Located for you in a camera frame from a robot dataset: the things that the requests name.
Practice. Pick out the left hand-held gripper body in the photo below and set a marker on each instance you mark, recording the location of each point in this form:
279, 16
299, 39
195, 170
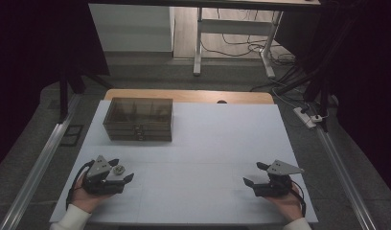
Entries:
99, 183

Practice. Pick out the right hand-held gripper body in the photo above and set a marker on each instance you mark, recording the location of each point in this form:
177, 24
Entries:
273, 187

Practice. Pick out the small round metal trinket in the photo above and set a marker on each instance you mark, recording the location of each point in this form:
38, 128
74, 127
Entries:
119, 170

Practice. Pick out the brown transparent drawer box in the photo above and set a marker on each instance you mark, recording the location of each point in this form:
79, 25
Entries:
137, 119

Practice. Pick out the person's left hand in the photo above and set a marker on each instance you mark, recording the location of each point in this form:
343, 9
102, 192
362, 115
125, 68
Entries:
85, 199

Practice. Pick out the person's right hand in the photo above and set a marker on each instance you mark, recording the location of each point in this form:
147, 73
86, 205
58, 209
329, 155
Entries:
286, 206

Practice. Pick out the white table mat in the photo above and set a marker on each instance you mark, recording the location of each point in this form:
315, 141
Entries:
200, 150

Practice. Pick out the white power strip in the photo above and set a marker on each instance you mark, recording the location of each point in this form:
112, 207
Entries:
303, 117

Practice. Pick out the white plug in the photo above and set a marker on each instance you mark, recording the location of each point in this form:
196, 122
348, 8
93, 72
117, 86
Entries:
317, 119

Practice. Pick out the wooden table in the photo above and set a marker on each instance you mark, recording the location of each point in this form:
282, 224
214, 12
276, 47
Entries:
184, 96

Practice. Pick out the black curtain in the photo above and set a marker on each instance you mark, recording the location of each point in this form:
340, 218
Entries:
363, 80
30, 64

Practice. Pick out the white cabinet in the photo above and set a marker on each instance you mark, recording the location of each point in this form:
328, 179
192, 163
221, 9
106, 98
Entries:
133, 28

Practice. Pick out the white-legged desk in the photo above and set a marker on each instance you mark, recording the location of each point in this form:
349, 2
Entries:
235, 27

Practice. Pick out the black floor frame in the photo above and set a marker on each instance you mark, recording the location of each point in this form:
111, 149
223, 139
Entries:
72, 140

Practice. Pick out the aluminium floor rail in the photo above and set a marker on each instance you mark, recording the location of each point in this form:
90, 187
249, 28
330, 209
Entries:
340, 172
40, 166

